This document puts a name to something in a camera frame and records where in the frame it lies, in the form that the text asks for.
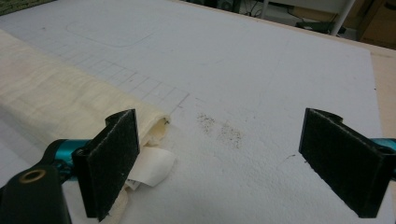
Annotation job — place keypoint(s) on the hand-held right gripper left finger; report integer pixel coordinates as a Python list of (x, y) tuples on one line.
[(109, 161)]

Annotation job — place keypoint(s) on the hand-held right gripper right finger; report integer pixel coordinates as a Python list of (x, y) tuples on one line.
[(342, 161)]

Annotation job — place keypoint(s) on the cream printed cloth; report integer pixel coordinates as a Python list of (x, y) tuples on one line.
[(62, 93)]

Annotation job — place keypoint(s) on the white foam mat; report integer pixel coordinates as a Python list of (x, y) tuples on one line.
[(249, 77)]

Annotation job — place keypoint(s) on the cardboard box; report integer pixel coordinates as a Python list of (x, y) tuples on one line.
[(379, 21)]

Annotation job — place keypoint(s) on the white desk leg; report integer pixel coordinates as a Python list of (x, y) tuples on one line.
[(342, 15)]

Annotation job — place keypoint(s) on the black computer tower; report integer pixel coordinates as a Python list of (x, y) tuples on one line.
[(229, 4)]

